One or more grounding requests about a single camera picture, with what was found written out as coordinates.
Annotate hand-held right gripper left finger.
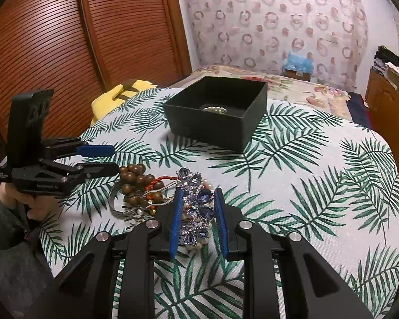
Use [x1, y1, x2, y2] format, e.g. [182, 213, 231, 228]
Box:
[30, 188, 187, 319]

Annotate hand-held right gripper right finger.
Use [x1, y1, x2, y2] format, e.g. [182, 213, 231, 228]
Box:
[214, 188, 375, 319]

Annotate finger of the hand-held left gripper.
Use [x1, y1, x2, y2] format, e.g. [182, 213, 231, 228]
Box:
[53, 160, 120, 187]
[46, 137, 116, 160]

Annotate wooden bead bracelet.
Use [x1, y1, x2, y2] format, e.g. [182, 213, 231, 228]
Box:
[119, 163, 179, 208]

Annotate blue rhinestone hair clip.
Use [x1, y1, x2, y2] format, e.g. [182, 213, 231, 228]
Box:
[176, 169, 217, 248]

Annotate silver bangle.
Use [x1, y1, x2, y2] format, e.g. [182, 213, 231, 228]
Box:
[108, 181, 173, 221]

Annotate black jewelry box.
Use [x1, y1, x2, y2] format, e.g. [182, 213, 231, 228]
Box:
[163, 76, 268, 153]

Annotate person's left forearm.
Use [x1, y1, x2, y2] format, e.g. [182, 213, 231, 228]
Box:
[0, 184, 32, 256]

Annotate person's left hand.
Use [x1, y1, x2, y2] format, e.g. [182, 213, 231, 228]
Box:
[18, 192, 56, 221]

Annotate pearl hair comb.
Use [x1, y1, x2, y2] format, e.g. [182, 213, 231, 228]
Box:
[120, 205, 158, 223]

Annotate yellow plush toy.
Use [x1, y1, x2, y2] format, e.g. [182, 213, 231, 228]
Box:
[91, 80, 157, 127]

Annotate wooden louvered wardrobe door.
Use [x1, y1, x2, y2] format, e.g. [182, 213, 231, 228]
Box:
[76, 0, 193, 90]
[0, 0, 114, 140]

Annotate leaf-print tablecloth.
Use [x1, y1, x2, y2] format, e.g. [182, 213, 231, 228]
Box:
[36, 86, 399, 319]

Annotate brown cardboard box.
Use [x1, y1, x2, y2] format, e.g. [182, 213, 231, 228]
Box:
[284, 68, 311, 82]

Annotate dark blue bed sheet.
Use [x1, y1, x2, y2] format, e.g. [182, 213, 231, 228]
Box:
[346, 91, 373, 130]

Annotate blue plastic bag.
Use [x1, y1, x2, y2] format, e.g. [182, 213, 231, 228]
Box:
[282, 51, 315, 74]

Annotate circle-print curtain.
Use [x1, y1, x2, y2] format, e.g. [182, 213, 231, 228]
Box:
[176, 0, 369, 92]

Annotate wooden cabinet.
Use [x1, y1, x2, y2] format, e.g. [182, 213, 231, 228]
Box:
[366, 68, 399, 160]

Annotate stack of folded clothes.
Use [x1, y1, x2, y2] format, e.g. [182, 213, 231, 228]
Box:
[374, 45, 399, 75]

